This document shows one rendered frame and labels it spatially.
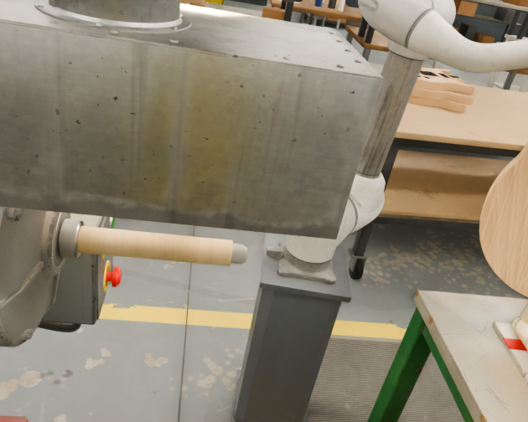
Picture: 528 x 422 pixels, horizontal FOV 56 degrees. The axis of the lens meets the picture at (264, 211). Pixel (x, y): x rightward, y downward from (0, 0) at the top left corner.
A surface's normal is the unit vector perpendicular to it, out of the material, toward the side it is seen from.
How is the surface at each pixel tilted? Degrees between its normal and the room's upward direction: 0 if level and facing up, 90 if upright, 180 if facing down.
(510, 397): 0
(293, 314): 90
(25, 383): 0
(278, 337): 90
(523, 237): 88
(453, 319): 0
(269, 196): 90
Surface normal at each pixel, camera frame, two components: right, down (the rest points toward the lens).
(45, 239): 0.73, 0.07
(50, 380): 0.17, -0.85
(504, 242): -0.48, 0.33
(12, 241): 0.94, 0.10
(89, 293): 0.07, 0.52
